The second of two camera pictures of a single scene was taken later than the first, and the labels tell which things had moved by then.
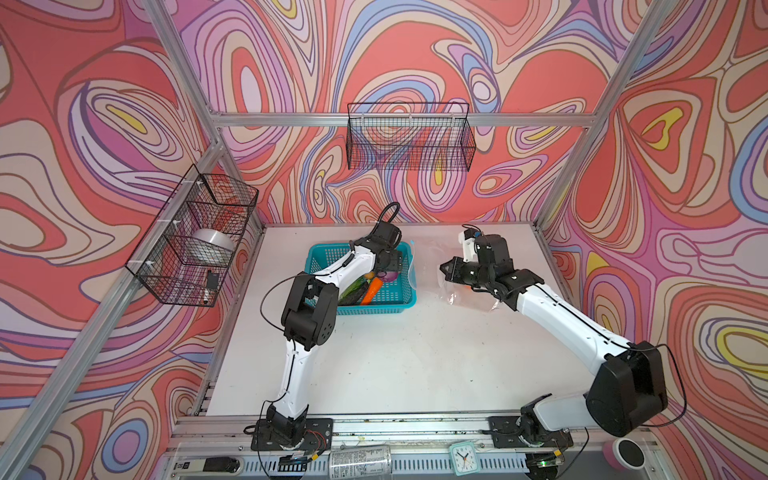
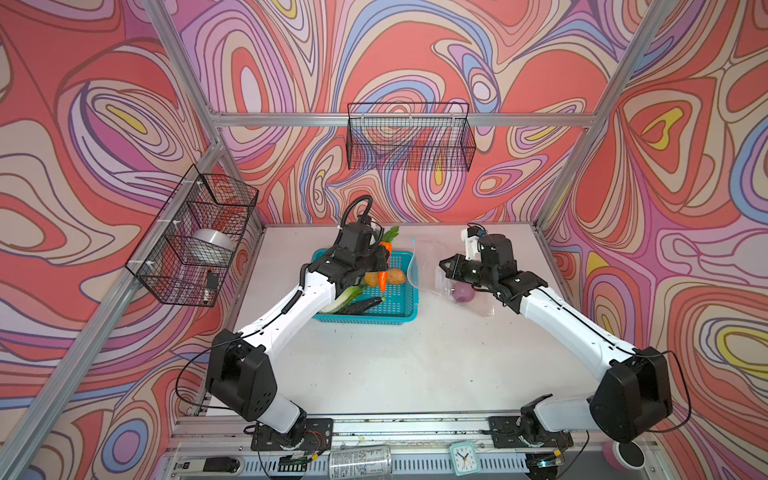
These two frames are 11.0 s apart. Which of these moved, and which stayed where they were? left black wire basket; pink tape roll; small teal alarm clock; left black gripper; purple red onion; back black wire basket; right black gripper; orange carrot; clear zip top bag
Moved: left black gripper; purple red onion; orange carrot
Stayed: back black wire basket; pink tape roll; clear zip top bag; right black gripper; small teal alarm clock; left black wire basket
